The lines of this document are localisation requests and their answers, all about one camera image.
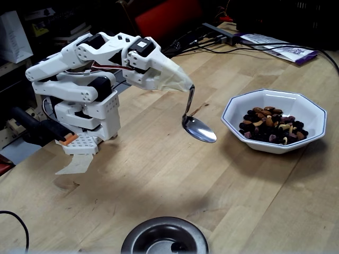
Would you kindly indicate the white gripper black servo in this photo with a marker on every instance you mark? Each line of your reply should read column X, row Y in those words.
column 154, row 69

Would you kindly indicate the bent metal spoon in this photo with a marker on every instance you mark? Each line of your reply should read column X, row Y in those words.
column 198, row 129

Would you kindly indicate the mixed nuts and raisins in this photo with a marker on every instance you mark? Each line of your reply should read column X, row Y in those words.
column 265, row 127

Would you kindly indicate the single dark raisin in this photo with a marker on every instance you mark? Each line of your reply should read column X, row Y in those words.
column 175, row 246

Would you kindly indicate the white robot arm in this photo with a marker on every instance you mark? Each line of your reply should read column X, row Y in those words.
column 47, row 71

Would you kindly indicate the white octagonal bowl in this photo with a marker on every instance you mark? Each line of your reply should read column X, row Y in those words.
column 288, row 99

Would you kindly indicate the dark brown round plate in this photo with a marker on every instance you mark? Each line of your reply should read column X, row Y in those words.
column 159, row 235

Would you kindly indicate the grey usb hub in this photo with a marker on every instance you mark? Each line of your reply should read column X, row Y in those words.
column 227, row 37

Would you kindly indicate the dark hardcover book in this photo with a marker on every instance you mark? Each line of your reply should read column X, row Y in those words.
column 76, row 29

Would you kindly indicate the beige masking tape piece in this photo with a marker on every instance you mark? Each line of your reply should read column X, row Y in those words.
column 76, row 165

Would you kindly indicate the dark printed box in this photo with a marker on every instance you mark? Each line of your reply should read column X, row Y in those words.
column 53, row 13

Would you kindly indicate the black clamp orange pad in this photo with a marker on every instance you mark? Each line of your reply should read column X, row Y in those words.
column 47, row 129

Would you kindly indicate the yellow black small box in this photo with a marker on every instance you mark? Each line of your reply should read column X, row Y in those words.
column 39, row 29

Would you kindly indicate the purple white paper packet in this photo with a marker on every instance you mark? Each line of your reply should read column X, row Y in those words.
column 291, row 51

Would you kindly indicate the white paper bag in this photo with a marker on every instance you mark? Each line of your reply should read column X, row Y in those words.
column 13, row 39

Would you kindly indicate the red padded seat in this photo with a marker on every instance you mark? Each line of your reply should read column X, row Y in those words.
column 4, row 169

